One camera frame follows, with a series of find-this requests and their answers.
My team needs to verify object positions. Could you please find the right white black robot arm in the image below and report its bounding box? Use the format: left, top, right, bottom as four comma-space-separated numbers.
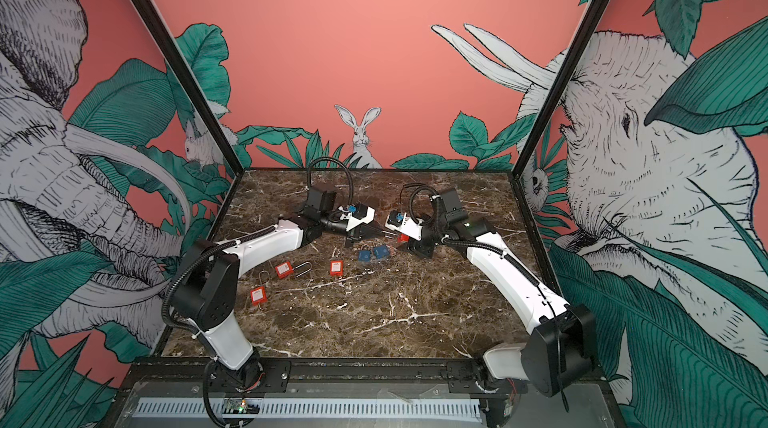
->
398, 216, 598, 397

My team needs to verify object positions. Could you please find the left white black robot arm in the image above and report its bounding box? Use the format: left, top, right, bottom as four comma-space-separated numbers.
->
161, 208, 374, 392

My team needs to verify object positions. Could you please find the red padlock open shackle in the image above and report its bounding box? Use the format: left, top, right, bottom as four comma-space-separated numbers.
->
275, 261, 312, 279

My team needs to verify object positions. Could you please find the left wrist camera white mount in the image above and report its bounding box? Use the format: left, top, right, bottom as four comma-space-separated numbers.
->
341, 203, 375, 231

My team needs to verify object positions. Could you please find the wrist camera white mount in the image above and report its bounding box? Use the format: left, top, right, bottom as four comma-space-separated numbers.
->
385, 210, 422, 241
341, 203, 375, 231

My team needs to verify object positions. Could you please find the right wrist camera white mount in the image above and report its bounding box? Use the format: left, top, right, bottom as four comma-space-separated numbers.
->
385, 210, 422, 241

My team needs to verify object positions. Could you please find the right black corrugated cable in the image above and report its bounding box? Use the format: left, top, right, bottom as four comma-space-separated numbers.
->
400, 183, 439, 219

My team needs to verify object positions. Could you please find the black corrugated cable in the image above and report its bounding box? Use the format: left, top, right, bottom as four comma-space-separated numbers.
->
400, 183, 439, 219
305, 156, 355, 207

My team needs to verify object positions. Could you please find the left black corrugated cable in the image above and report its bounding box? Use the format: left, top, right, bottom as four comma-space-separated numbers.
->
305, 156, 355, 207

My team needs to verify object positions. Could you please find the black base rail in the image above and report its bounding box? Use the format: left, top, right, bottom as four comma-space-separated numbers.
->
121, 357, 531, 397

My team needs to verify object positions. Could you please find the white slotted cable duct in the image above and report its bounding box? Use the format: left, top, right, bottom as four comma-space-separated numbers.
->
132, 397, 483, 422

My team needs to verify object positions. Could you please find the right black frame post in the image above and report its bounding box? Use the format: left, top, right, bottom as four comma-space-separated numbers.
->
512, 0, 610, 180

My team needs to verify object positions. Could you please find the black frame post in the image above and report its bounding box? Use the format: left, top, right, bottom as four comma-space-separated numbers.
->
512, 0, 610, 180
130, 0, 245, 176

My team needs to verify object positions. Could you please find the left black frame post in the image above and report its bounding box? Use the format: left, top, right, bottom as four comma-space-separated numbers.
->
130, 0, 245, 176

